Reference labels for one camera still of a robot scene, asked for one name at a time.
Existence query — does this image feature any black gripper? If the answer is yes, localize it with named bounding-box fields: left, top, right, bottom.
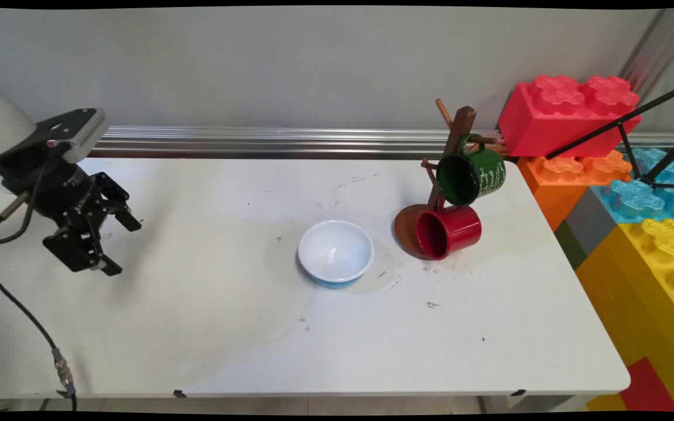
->
left=0, top=147, right=143, bottom=277

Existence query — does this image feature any grey giant toy brick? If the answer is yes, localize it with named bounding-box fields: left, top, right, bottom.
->
left=554, top=186, right=620, bottom=271

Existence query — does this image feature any upright aluminium profile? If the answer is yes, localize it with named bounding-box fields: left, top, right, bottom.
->
left=618, top=8, right=674, bottom=101

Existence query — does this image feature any white bowl with blue outside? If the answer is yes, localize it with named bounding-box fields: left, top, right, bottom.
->
left=297, top=219, right=375, bottom=289

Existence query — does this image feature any green enamel mug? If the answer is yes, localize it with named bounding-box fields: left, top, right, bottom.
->
left=436, top=133, right=507, bottom=207

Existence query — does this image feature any red mug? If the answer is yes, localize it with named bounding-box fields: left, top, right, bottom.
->
left=414, top=205, right=483, bottom=261

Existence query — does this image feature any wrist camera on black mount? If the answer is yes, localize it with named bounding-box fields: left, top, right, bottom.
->
left=35, top=108, right=109, bottom=165

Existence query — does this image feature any black tripod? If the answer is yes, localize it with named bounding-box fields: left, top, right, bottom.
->
left=545, top=78, right=674, bottom=190

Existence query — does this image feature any brown wooden mug tree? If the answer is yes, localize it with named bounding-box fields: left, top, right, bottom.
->
left=394, top=98, right=507, bottom=258

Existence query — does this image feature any yellow giant toy brick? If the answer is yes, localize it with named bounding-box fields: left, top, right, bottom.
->
left=575, top=218, right=674, bottom=413

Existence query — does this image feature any black cable with metal connector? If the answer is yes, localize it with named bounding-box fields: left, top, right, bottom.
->
left=0, top=146, right=79, bottom=413

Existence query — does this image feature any blue giant toy brick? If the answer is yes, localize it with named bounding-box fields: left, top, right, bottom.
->
left=591, top=146, right=674, bottom=225

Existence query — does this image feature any orange giant toy brick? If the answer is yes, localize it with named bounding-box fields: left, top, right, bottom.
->
left=517, top=149, right=634, bottom=232

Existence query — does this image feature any red giant toy brick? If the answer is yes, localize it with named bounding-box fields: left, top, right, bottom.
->
left=497, top=74, right=643, bottom=158

